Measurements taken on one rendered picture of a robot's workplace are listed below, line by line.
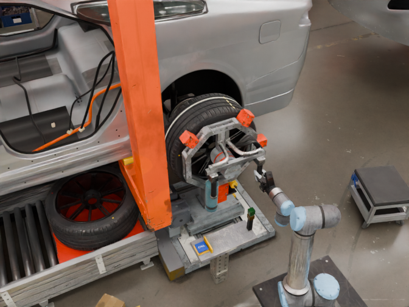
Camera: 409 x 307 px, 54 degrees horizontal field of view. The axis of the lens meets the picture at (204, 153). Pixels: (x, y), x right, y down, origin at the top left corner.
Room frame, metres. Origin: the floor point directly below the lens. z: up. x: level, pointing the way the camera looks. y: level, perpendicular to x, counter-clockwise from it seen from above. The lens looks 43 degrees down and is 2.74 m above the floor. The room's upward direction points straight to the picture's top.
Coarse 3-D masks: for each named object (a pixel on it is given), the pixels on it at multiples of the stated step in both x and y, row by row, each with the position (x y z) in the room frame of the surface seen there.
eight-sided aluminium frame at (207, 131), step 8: (232, 120) 2.07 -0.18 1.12; (208, 128) 1.99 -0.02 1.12; (216, 128) 1.99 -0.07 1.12; (224, 128) 2.00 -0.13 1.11; (232, 128) 2.03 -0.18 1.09; (240, 128) 2.06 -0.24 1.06; (248, 128) 2.09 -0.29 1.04; (200, 136) 1.97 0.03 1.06; (208, 136) 1.95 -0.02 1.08; (256, 136) 2.11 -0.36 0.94; (200, 144) 1.93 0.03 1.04; (184, 152) 1.92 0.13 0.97; (192, 152) 1.90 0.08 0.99; (184, 160) 1.89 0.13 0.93; (184, 168) 1.92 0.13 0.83; (184, 176) 1.91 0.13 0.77; (192, 176) 1.95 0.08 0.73; (192, 184) 1.90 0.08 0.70; (200, 184) 1.93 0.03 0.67
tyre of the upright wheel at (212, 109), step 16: (208, 96) 2.25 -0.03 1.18; (224, 96) 2.30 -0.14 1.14; (176, 112) 2.17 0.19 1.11; (192, 112) 2.11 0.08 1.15; (208, 112) 2.08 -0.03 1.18; (224, 112) 2.10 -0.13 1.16; (176, 128) 2.06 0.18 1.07; (192, 128) 2.00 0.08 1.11; (176, 144) 1.96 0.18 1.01; (176, 160) 1.94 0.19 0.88
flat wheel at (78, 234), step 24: (96, 168) 2.25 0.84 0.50; (48, 192) 2.00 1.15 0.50; (72, 192) 2.01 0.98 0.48; (96, 192) 2.04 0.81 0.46; (120, 192) 2.14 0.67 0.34; (48, 216) 1.78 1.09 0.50; (72, 216) 1.80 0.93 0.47; (120, 216) 1.77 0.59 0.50; (72, 240) 1.65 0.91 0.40; (96, 240) 1.65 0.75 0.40; (120, 240) 1.73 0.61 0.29
